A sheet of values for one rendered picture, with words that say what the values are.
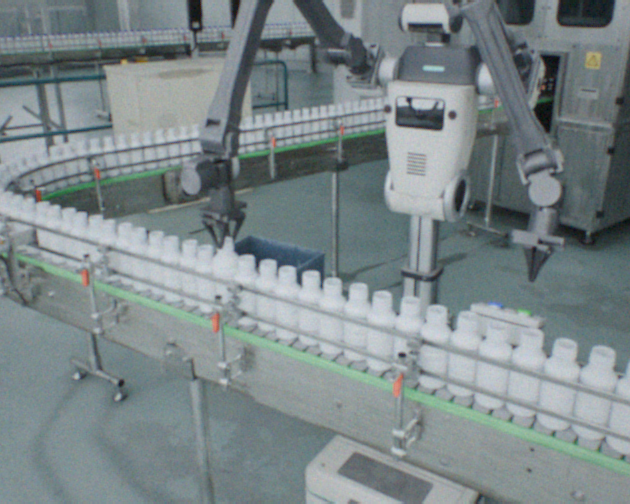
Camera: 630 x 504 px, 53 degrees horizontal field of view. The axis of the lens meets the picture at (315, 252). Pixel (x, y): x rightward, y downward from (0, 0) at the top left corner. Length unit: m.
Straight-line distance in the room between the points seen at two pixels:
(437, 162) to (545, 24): 3.28
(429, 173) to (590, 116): 3.10
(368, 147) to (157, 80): 2.28
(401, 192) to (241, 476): 1.33
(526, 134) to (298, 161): 2.16
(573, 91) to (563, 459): 3.84
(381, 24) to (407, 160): 5.71
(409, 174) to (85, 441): 1.81
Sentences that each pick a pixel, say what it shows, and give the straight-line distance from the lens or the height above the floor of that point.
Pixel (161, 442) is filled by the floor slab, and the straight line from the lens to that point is 2.81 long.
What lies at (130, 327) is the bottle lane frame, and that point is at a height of 0.90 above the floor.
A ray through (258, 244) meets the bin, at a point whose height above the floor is 0.92.
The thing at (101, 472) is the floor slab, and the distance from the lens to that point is 2.74.
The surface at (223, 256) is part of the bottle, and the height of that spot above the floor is 1.16.
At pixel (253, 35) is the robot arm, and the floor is 1.64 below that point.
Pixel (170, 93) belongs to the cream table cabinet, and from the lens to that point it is 5.46.
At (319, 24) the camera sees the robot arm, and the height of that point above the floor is 1.66.
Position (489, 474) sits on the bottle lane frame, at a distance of 1.32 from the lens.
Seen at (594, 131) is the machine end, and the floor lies 0.83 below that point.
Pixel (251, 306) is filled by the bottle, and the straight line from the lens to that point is 1.48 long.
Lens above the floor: 1.73
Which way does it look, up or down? 22 degrees down
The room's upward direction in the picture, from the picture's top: 1 degrees counter-clockwise
